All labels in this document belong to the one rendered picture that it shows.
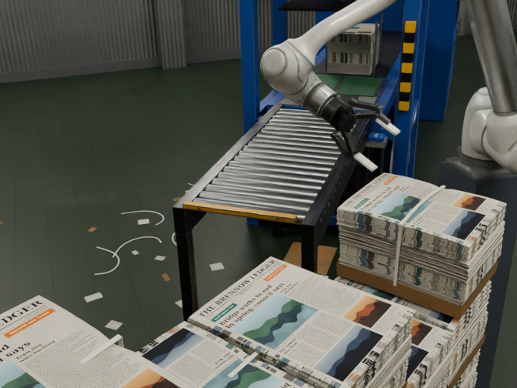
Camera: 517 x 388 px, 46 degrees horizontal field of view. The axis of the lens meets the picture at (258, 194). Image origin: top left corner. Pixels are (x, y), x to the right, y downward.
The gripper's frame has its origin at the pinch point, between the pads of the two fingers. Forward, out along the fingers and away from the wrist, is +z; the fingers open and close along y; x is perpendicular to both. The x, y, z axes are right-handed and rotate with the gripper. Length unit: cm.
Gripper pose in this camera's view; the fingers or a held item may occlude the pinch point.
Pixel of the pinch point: (382, 149)
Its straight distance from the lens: 175.5
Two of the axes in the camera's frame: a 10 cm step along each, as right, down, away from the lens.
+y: -3.4, 6.9, 6.4
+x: -6.1, 3.5, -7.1
